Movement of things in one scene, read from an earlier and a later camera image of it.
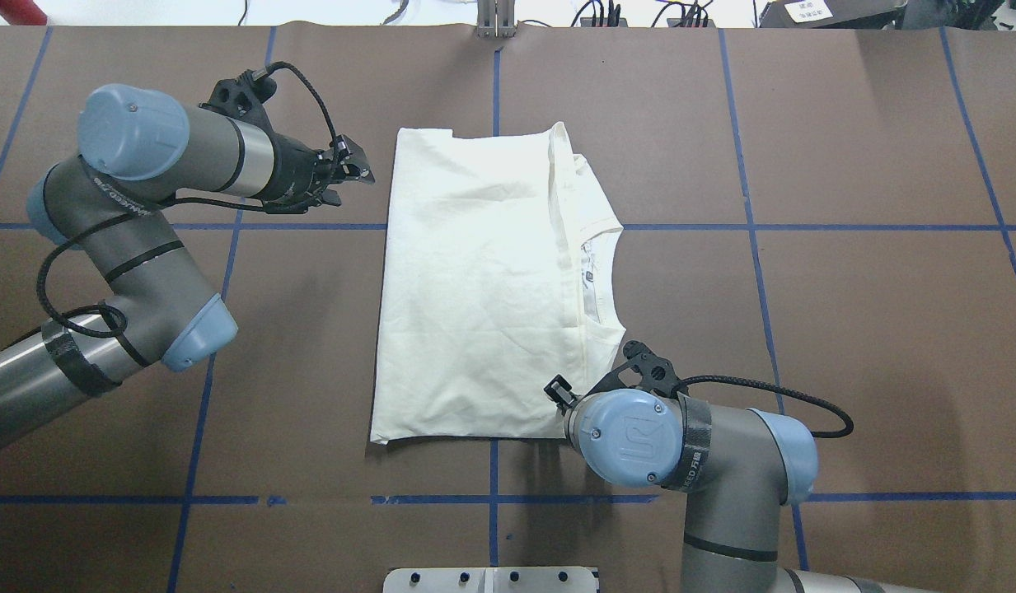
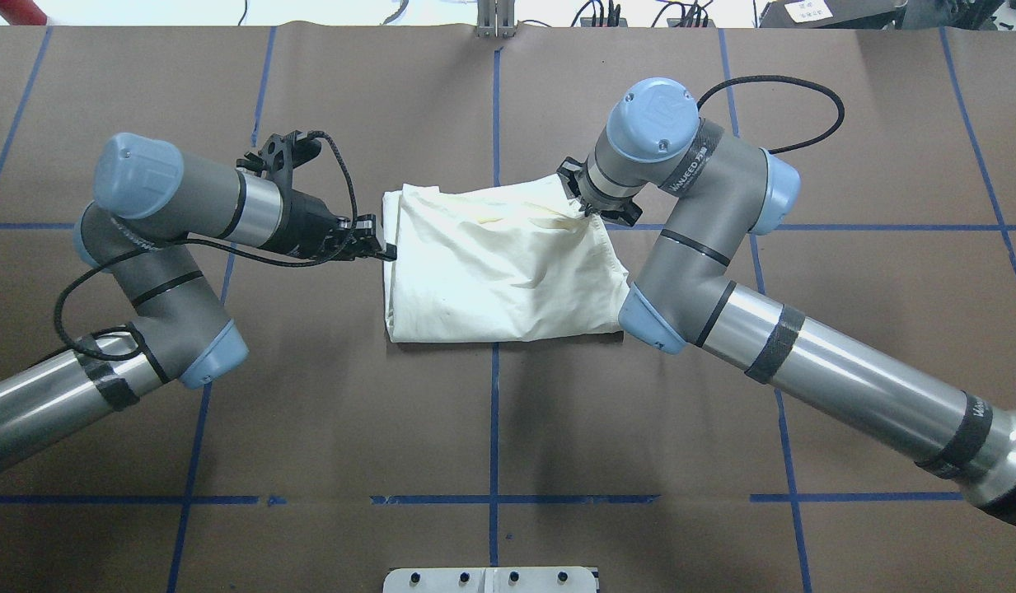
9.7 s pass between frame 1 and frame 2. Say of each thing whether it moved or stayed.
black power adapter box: stayed
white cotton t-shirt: moved
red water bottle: stayed
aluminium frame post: stayed
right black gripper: moved
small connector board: stayed
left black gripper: moved
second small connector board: stayed
